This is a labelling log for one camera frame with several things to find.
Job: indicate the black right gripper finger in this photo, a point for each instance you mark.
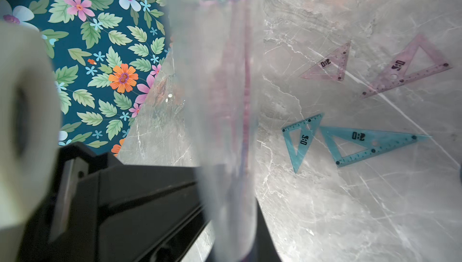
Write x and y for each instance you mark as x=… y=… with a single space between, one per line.
x=263 y=247

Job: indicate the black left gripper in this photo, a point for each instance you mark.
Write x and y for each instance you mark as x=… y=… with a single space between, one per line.
x=101 y=210

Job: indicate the long teal triangle ruler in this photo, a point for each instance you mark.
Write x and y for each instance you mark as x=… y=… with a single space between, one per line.
x=374 y=142

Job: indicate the long purple triangle ruler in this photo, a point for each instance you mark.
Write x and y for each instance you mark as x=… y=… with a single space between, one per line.
x=395 y=74

